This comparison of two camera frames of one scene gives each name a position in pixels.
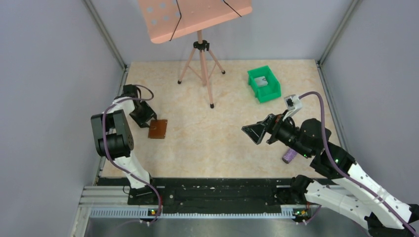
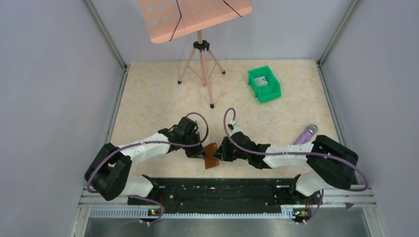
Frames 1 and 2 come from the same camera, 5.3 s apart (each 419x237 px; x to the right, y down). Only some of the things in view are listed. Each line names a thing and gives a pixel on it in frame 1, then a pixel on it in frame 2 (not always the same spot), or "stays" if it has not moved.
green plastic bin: (270, 91) stays
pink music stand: (167, 19) stays
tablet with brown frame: (157, 129) → (210, 149)
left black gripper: (146, 115) → (193, 149)
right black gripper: (271, 129) → (226, 149)
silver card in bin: (261, 81) stays
